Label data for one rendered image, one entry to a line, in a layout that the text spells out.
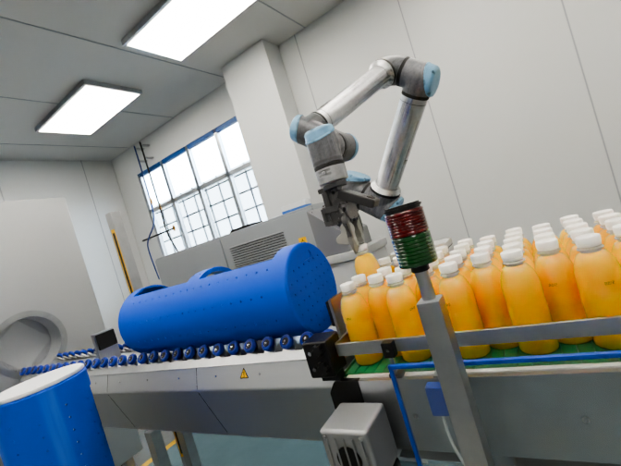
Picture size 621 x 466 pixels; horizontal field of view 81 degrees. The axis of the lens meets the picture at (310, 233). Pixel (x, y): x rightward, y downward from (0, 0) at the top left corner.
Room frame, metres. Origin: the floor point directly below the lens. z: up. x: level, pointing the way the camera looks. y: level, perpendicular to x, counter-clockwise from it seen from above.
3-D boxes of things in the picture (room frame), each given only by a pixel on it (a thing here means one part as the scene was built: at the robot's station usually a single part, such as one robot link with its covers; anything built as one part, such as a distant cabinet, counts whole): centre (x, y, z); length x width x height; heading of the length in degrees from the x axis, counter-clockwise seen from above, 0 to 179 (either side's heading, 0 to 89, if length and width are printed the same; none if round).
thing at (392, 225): (0.59, -0.15, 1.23); 0.06 x 0.06 x 0.04
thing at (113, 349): (1.79, 1.12, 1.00); 0.10 x 0.04 x 0.15; 149
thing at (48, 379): (1.25, 1.05, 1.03); 0.28 x 0.28 x 0.01
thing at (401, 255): (0.59, -0.15, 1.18); 0.06 x 0.06 x 0.05
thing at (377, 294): (0.92, -0.12, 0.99); 0.07 x 0.07 x 0.19
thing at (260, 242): (3.64, 0.70, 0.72); 2.15 x 0.54 x 1.45; 57
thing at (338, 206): (1.07, -0.10, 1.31); 0.09 x 0.08 x 0.12; 58
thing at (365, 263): (1.05, -0.13, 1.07); 0.07 x 0.07 x 0.19
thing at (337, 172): (1.06, -0.11, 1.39); 0.10 x 0.09 x 0.05; 148
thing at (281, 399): (1.64, 0.88, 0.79); 2.17 x 0.29 x 0.34; 59
